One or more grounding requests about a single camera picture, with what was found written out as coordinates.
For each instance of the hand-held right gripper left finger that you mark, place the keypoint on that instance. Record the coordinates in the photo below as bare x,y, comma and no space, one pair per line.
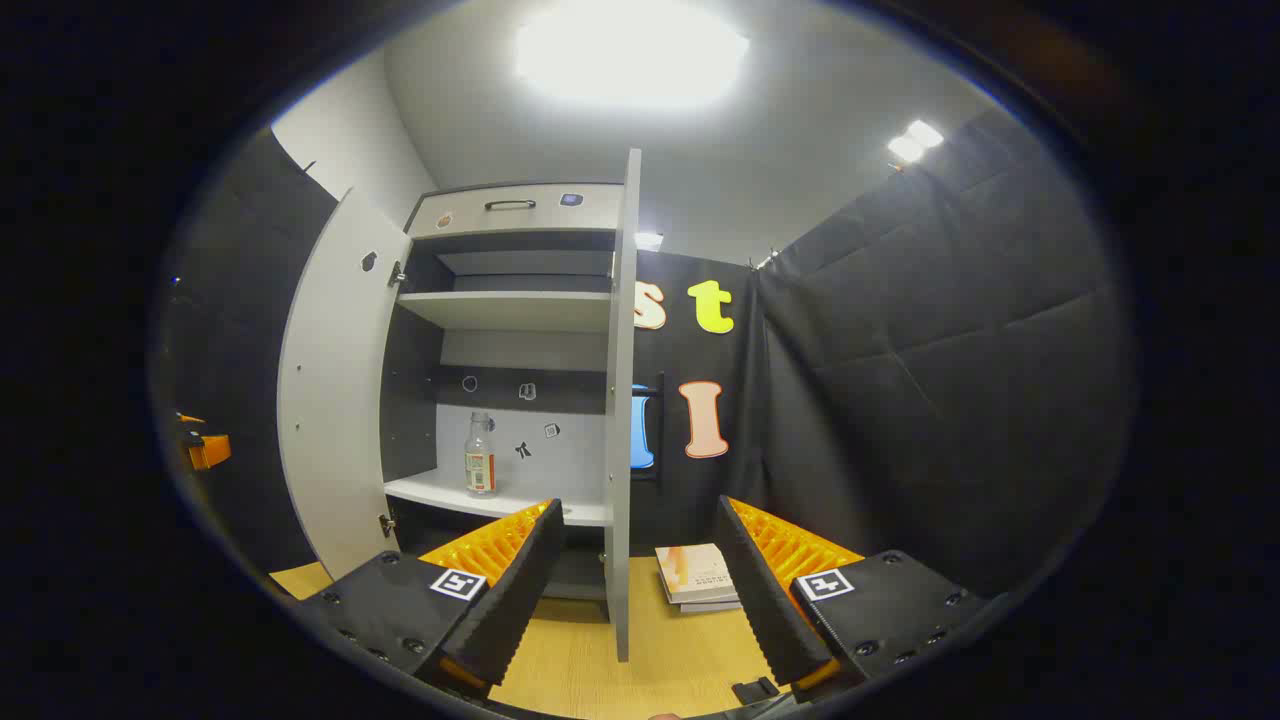
510,590

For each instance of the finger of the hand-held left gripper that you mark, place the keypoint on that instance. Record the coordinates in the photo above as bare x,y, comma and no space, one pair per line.
210,452

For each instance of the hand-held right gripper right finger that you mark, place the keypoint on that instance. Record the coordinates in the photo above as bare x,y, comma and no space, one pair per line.
765,590

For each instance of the grey cabinet door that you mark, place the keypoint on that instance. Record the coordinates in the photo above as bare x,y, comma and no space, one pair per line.
335,400
620,400

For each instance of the clear plastic bottle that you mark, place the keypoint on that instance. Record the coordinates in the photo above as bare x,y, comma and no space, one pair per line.
480,455

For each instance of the grey cabinet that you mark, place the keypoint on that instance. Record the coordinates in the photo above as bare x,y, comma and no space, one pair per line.
510,310

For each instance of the grey cabinet drawer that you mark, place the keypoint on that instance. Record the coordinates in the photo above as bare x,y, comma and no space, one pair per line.
470,212

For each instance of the blue cover book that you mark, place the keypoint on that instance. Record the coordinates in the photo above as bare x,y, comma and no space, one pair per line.
715,607

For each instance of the white orange cover book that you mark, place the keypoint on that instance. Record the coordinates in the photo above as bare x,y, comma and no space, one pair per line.
695,572

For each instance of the black backdrop cloth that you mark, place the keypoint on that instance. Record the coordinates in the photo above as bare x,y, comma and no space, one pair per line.
250,330
900,380

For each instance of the small ceiling light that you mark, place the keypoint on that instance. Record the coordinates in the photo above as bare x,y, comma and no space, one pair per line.
915,140
648,241

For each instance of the large ceiling light panel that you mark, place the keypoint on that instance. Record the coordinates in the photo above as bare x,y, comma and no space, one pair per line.
630,50

